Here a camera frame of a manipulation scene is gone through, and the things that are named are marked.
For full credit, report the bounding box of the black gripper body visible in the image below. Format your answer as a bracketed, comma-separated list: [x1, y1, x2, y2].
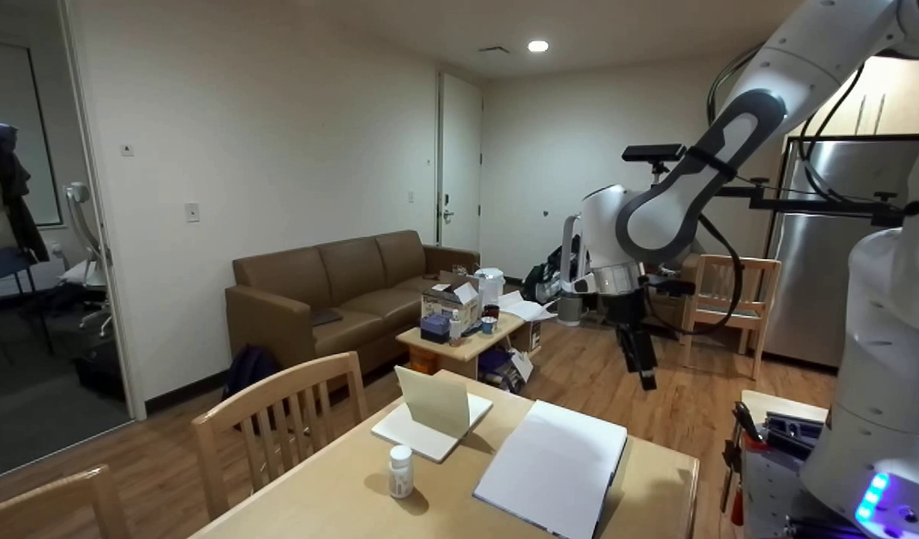
[603, 290, 656, 390]

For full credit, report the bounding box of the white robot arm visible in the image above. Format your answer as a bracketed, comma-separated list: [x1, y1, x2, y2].
[578, 0, 919, 539]

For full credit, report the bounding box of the white tower fan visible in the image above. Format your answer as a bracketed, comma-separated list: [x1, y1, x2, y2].
[555, 216, 587, 327]

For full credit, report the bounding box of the wooden chair in background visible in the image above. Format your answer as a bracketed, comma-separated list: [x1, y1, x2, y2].
[683, 254, 781, 374]

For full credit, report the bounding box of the wooden coffee table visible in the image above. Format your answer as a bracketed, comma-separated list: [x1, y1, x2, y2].
[397, 315, 539, 378]

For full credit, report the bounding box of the wooden side cart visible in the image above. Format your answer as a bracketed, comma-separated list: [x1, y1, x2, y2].
[717, 390, 838, 539]

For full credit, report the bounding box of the stainless steel refrigerator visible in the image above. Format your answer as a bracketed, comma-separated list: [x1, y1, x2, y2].
[765, 136, 919, 369]

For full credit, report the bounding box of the box on coffee table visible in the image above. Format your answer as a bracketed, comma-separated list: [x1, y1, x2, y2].
[419, 282, 481, 345]

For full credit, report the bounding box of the white pill bottle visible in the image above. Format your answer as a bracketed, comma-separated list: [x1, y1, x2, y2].
[389, 447, 412, 499]

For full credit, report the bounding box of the brown leather sofa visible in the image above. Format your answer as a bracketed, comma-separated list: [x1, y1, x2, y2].
[223, 231, 478, 374]

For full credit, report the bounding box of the white door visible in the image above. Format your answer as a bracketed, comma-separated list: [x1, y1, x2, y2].
[440, 76, 481, 252]

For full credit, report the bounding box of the ceiling light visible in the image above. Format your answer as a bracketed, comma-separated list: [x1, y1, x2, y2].
[525, 38, 549, 55]

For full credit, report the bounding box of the dark blue backpack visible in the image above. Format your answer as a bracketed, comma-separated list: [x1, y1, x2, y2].
[223, 345, 277, 396]

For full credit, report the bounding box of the wooden dining chair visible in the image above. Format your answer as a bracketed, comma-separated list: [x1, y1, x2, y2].
[190, 350, 367, 519]

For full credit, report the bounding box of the wooden chair near corner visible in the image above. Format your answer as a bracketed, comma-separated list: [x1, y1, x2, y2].
[0, 463, 129, 539]

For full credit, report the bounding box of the black camera on stand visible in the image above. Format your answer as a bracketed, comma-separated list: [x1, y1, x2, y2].
[623, 145, 686, 166]

